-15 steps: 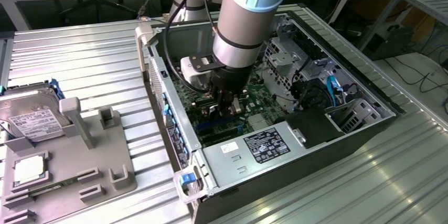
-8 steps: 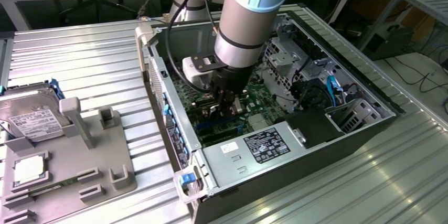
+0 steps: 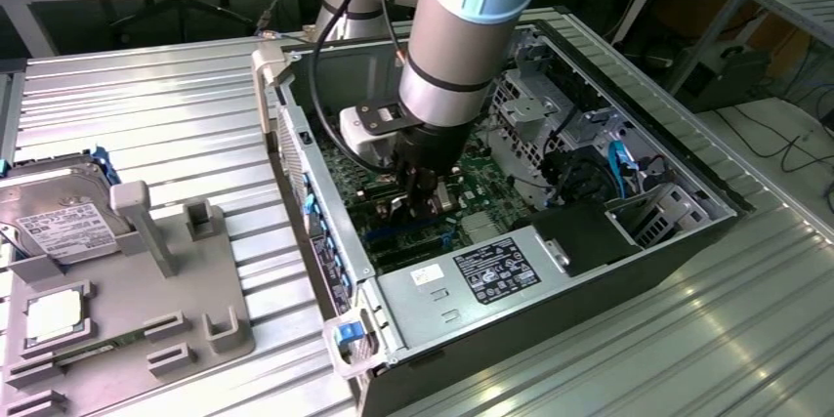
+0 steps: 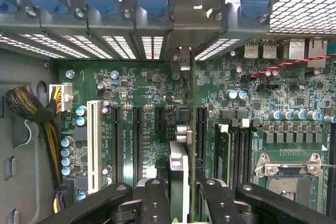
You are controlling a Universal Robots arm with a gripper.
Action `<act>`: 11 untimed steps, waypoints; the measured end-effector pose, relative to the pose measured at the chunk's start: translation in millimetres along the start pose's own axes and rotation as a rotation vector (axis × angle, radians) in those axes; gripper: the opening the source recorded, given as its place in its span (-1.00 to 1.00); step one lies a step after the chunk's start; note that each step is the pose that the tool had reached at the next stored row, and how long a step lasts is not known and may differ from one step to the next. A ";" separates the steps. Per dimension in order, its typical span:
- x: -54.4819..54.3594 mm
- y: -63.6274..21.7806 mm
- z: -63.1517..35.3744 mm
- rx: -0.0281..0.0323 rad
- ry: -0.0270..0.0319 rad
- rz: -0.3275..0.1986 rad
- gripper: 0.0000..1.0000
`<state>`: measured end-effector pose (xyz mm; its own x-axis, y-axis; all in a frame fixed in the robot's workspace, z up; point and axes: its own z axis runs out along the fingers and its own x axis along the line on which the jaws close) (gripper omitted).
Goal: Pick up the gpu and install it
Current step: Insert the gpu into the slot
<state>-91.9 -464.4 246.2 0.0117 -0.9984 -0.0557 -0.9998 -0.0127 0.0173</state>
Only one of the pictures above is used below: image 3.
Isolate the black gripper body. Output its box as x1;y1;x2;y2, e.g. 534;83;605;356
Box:
389;117;475;178

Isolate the silver chipset heatsink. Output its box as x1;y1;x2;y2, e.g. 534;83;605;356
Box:
463;217;510;241

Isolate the black expansion slot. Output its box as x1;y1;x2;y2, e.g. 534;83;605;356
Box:
369;233;439;258
375;240;451;270

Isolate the blue expansion slot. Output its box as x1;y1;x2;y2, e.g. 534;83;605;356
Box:
362;221;425;242

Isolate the green motherboard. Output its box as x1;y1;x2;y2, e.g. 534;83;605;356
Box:
318;108;542;274

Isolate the silver disk bay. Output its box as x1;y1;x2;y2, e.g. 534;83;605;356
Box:
486;67;632;203

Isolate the open PC case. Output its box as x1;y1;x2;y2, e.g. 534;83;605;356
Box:
250;5;757;417

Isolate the grey power supply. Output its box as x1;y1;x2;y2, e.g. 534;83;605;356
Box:
375;234;576;353

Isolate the black plastic air shroud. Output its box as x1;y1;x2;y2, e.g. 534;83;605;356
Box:
511;201;644;277

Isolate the silver perforated drive cage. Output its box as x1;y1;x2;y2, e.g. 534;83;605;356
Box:
605;182;742;250

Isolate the blue disk carrier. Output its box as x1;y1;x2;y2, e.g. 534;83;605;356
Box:
83;145;125;185

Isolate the black office chair base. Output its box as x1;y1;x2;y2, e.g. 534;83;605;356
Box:
103;0;262;47

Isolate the grey parts rack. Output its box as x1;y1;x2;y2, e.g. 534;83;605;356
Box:
0;180;257;417

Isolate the silver hard disk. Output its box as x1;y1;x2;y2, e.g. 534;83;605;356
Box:
0;162;137;265

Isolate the green RAM stick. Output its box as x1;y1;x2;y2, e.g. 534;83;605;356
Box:
51;328;149;369

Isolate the silver CPU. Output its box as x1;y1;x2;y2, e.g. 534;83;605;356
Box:
23;292;92;340

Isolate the metal slat side table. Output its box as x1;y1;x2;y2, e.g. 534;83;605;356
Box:
677;0;834;110

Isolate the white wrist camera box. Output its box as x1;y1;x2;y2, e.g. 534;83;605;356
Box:
337;102;422;170

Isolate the black wire bundle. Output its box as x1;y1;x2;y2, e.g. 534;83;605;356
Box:
544;150;621;203

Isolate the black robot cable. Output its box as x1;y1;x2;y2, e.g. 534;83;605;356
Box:
309;0;403;174

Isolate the blue wire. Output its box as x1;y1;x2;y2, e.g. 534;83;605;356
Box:
609;140;640;201

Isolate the grey hanging cable with plug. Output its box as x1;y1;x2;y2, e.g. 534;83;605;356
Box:
257;0;297;41

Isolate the black box with handle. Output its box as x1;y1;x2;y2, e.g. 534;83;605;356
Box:
674;43;774;114

